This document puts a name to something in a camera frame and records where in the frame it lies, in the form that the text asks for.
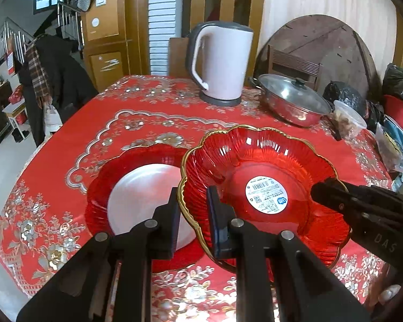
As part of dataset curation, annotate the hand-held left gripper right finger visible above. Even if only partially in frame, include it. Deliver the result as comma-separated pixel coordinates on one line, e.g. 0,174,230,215
206,185,372,322

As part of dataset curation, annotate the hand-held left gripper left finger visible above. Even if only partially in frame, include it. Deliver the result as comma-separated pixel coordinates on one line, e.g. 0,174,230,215
16,187,182,322

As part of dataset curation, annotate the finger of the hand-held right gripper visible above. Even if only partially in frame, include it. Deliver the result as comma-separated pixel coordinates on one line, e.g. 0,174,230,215
311,178,353,213

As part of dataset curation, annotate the red glass plate white sticker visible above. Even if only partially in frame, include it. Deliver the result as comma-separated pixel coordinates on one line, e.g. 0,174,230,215
177,125,352,270

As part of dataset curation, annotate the red glass plate gold lettering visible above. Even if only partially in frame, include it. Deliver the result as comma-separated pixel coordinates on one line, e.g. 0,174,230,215
85,144,222,273

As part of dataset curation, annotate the person's right hand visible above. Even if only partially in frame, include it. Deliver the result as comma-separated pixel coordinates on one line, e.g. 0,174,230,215
378,283,403,306

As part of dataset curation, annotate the clear plastic bag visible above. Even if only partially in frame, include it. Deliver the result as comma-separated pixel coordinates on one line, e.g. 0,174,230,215
375,122,403,175

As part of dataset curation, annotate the clear plastic food container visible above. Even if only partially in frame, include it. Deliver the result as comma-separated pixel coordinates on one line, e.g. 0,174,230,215
330,100,368,141

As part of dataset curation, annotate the blue plastic packet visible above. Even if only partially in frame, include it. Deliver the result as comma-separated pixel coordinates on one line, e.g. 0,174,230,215
384,116,403,172

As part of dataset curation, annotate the stainless steel pot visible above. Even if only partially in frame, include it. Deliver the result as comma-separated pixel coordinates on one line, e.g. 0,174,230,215
249,74,333,128

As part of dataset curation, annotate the red floral tablecloth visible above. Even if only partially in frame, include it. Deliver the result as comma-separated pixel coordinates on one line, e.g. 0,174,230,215
0,75,403,322

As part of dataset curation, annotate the black plastic bag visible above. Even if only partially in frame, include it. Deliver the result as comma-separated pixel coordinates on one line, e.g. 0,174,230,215
322,81,368,115
382,63,403,104

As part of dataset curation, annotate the red bag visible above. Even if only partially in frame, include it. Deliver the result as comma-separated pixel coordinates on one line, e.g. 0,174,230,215
383,94,403,141

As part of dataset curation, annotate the glass pot lid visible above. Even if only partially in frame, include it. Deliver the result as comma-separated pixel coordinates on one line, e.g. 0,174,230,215
258,74,332,115

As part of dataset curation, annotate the grey kettle base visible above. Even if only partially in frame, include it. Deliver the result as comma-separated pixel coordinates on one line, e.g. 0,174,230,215
199,89,243,107

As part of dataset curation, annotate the round wooden tabletop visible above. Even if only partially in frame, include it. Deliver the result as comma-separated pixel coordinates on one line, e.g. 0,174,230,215
255,15,379,101

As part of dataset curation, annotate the white electric kettle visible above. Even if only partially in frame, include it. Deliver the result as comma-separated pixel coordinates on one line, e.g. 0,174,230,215
185,21,255,99

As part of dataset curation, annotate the white hanging bag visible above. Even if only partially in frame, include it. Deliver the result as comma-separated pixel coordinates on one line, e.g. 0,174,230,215
43,102,63,135

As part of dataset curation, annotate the dark coat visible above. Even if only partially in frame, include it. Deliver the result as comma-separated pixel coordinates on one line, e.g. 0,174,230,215
20,34,98,146

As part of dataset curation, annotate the small white stool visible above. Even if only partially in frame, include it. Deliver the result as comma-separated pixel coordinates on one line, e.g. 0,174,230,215
2,102,31,141

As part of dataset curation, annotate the wooden cabinet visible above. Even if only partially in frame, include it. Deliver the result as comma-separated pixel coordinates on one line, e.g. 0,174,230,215
82,0,150,93

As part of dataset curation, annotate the white louvre door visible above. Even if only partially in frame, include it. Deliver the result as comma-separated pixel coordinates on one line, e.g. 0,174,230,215
149,0,183,76

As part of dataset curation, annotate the plaid scarf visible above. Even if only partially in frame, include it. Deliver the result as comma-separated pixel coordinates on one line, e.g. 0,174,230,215
25,42,52,108

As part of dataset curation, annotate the metal stair railing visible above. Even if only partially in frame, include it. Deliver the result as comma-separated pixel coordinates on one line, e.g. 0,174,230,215
0,2,84,71

